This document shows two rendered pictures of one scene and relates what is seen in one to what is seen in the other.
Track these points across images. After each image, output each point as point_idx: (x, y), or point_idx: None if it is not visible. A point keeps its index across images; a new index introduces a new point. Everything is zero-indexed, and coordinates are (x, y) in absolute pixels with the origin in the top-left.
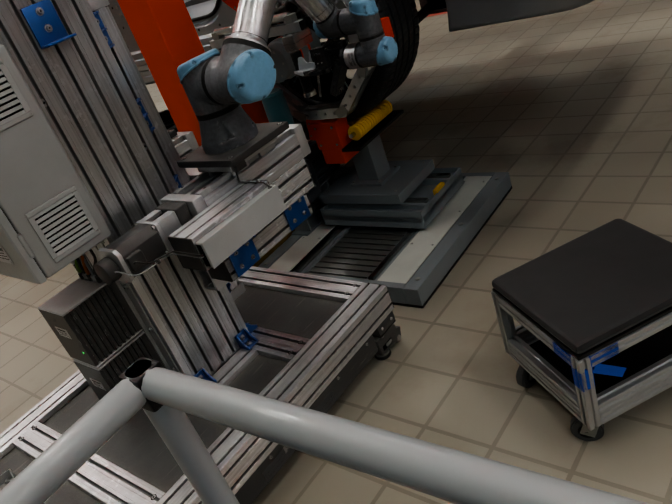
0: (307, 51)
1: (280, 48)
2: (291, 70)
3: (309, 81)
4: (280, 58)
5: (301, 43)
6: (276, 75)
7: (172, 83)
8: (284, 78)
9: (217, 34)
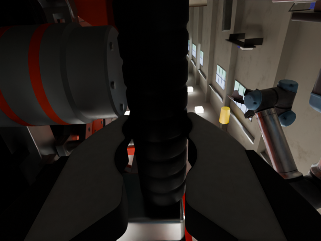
0: (11, 93)
1: (107, 116)
2: (89, 60)
3: (156, 69)
4: (115, 97)
5: (147, 233)
6: (115, 47)
7: None
8: (108, 38)
9: None
